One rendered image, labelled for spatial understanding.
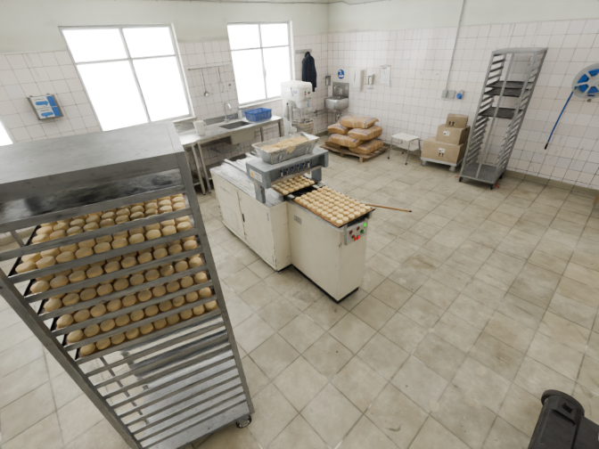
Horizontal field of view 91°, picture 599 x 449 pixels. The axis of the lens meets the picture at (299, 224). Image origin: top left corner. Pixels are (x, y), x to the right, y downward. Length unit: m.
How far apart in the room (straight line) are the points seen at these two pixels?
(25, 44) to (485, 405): 5.59
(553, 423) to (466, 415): 0.44
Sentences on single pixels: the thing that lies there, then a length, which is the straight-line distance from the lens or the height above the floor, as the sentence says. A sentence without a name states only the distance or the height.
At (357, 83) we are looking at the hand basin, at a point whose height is 1.23.
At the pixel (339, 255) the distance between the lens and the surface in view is 2.39.
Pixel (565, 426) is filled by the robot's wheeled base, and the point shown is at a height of 0.19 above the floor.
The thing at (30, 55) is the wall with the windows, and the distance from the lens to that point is 4.99.
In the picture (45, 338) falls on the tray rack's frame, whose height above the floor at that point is 1.25.
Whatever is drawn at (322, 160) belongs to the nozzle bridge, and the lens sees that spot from 2.90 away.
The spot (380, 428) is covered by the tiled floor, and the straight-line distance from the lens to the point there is 2.31.
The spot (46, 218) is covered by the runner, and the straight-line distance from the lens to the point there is 1.18.
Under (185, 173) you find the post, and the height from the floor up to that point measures 1.75.
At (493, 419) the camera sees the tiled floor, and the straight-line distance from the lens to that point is 2.55.
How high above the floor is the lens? 2.11
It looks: 33 degrees down
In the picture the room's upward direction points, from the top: 3 degrees counter-clockwise
